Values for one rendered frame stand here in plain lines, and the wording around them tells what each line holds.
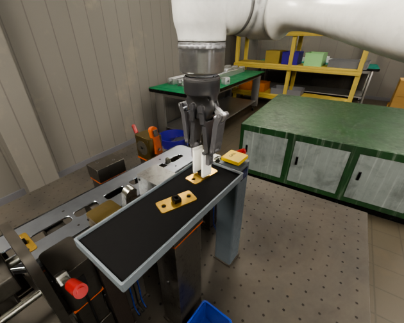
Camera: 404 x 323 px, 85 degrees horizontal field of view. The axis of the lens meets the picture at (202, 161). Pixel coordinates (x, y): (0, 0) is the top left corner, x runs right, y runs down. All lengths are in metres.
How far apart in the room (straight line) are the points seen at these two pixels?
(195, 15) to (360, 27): 0.23
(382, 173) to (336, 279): 1.49
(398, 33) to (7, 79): 2.52
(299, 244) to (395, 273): 1.23
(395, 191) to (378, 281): 0.78
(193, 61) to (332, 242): 0.95
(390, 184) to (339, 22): 2.14
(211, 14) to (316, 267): 0.91
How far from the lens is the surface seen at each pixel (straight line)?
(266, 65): 5.43
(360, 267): 1.12
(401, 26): 0.29
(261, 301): 0.89
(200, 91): 0.45
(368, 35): 0.32
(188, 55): 0.44
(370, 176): 2.39
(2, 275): 0.48
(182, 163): 0.93
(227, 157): 0.65
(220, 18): 0.43
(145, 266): 0.39
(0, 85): 2.56
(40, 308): 0.66
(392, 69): 7.31
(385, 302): 2.03
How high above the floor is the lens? 1.47
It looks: 30 degrees down
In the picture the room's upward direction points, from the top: straight up
